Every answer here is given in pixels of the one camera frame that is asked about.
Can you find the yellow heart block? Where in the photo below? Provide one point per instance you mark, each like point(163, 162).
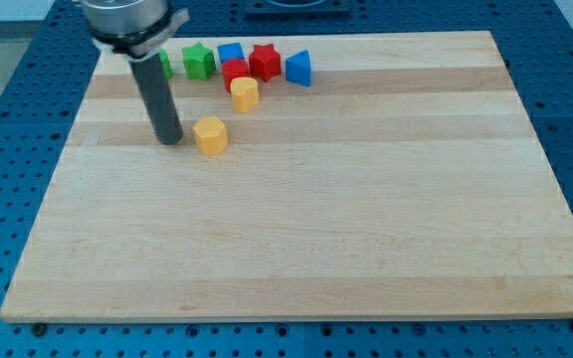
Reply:
point(245, 94)

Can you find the red star block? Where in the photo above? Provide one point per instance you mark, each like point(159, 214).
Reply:
point(265, 62)

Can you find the yellow hexagon block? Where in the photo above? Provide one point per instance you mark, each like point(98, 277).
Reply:
point(211, 135)

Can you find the blue triangle block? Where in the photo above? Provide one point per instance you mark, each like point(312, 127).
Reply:
point(298, 69)

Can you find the light wooden board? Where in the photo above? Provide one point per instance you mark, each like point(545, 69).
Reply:
point(406, 183)

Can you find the red cylinder block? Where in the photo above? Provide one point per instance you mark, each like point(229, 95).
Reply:
point(232, 69)

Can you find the blue cube block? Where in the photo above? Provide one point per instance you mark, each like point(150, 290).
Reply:
point(230, 51)

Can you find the green star block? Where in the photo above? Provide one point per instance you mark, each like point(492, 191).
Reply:
point(198, 62)

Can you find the green block behind rod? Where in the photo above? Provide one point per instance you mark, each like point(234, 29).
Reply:
point(166, 65)

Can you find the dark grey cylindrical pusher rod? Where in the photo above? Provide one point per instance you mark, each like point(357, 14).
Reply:
point(154, 89)

